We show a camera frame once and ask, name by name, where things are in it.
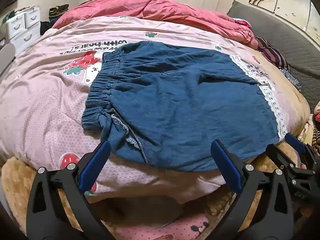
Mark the grey quilted headboard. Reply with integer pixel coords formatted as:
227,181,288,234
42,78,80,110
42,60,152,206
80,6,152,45
226,0,320,112

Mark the black bag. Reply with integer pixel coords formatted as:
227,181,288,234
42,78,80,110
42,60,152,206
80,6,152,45
40,21,55,35

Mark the pile of colourful clothes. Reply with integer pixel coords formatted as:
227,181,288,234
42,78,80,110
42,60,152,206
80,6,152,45
309,101,320,155

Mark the dark striped cloth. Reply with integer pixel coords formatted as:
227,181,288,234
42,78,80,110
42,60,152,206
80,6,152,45
255,37,290,71

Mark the tan plush bed sheet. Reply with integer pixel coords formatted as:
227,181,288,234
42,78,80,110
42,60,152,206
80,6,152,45
0,52,314,240

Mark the white drawer cabinet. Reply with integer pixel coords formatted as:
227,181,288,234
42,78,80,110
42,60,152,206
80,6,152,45
5,5,42,52

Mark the blue denim lace-trimmed skirt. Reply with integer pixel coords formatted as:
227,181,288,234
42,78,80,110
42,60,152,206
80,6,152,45
82,41,288,172

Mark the pink strawberry printed quilt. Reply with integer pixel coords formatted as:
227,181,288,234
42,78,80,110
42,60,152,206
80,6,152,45
0,15,288,205

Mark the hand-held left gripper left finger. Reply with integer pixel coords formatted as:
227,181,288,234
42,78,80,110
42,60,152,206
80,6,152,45
26,140,112,240

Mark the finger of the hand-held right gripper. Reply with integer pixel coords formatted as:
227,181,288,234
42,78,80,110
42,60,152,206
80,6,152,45
285,133,316,161
265,144,300,174

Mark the blue floral cloth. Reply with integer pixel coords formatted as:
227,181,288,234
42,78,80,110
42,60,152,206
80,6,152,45
280,67,303,92

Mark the red duvet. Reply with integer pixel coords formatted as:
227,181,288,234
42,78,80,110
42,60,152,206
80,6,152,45
51,0,258,49

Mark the pink polka dot cloth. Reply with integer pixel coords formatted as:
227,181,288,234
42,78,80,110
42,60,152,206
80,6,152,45
115,214,212,240

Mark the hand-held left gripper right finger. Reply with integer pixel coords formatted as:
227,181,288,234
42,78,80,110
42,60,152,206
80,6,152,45
210,139,294,240

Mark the stack of folded clothes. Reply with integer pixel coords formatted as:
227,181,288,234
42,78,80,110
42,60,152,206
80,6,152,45
48,4,69,22

